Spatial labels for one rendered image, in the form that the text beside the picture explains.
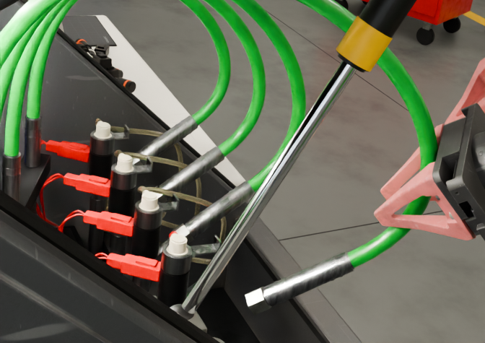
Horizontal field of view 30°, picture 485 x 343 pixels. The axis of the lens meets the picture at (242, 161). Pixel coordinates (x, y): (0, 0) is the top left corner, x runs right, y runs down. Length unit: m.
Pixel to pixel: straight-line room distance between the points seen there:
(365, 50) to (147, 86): 1.16
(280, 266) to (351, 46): 0.78
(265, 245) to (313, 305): 0.13
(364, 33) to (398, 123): 3.65
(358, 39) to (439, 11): 4.60
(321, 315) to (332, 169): 2.45
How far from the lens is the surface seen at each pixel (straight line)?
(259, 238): 1.23
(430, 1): 5.02
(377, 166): 3.64
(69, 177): 1.00
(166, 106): 1.49
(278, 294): 0.77
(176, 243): 0.84
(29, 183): 1.00
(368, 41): 0.41
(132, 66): 1.64
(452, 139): 0.71
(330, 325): 1.09
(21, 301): 0.38
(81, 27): 1.79
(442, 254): 3.16
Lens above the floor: 1.60
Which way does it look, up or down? 27 degrees down
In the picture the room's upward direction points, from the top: 8 degrees clockwise
